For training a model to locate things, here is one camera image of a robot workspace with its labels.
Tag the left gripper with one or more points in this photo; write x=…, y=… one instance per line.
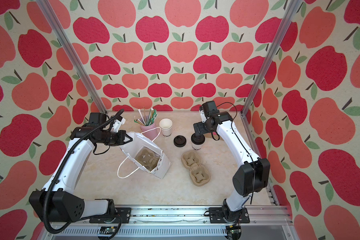
x=121, y=140

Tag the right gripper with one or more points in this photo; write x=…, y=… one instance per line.
x=200, y=125

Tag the white patterned gift bag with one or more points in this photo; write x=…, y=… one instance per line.
x=140, y=141

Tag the black cup lid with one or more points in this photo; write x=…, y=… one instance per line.
x=197, y=140

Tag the single cardboard cup carrier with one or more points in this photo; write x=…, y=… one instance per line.
x=147, y=158

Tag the white paper coffee cup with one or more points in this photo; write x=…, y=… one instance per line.
x=197, y=147

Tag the cardboard cup carrier stack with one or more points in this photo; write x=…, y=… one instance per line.
x=199, y=174

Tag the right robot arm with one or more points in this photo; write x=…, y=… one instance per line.
x=253, y=171

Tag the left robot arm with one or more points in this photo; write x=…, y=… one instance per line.
x=56, y=204

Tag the pink straw holder cup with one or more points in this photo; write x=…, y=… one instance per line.
x=151, y=131

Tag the stack of white paper cups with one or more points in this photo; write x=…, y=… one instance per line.
x=166, y=127

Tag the stack of black lids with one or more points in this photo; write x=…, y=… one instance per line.
x=180, y=141

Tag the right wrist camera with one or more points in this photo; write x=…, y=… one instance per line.
x=202, y=114

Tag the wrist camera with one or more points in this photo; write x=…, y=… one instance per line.
x=202, y=114
x=119, y=121

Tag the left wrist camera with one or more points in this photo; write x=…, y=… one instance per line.
x=119, y=121

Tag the left frame post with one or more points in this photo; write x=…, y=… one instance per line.
x=59, y=31

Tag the frame post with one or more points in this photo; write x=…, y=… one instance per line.
x=274, y=47
x=59, y=31

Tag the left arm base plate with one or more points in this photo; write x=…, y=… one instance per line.
x=120, y=215

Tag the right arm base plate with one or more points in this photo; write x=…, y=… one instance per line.
x=222, y=215

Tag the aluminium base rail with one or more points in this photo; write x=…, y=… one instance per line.
x=182, y=223

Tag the right frame post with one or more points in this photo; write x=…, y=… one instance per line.
x=274, y=47

